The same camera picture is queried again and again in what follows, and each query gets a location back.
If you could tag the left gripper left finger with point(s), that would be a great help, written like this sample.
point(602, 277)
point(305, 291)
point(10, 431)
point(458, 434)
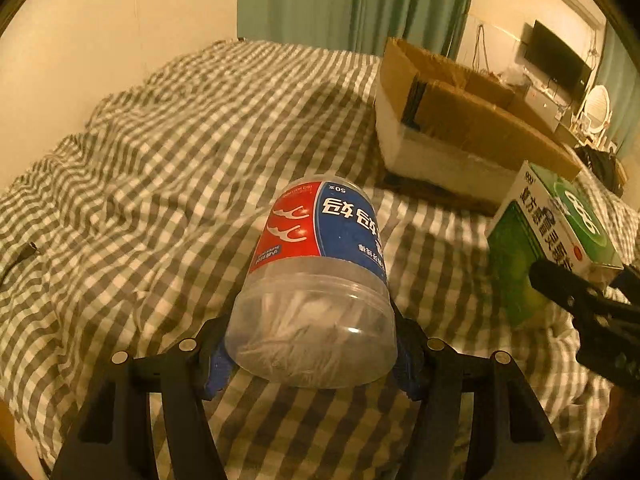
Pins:
point(111, 438)

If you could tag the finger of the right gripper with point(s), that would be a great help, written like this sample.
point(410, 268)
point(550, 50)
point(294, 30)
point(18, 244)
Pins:
point(628, 282)
point(568, 290)

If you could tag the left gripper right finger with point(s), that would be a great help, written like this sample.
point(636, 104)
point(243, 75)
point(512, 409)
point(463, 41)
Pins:
point(511, 436)

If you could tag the green white medicine box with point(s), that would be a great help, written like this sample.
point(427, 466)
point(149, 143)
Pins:
point(544, 216)

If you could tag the clear cotton swab jar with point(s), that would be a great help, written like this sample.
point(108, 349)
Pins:
point(314, 309)

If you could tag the black backpack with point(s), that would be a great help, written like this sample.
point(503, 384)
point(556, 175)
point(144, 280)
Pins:
point(603, 166)

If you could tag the white oval mirror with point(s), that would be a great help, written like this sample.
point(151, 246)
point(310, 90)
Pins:
point(596, 110)

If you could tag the brown cardboard box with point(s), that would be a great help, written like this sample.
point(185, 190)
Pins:
point(454, 136)

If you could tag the gray checkered bed cover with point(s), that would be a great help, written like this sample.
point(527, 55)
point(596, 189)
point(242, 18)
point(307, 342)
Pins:
point(136, 230)

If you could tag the green window curtain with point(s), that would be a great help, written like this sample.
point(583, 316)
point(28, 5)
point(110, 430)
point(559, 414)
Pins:
point(620, 77)

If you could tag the black wall television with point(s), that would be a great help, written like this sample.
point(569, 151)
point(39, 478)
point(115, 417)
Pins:
point(557, 60)

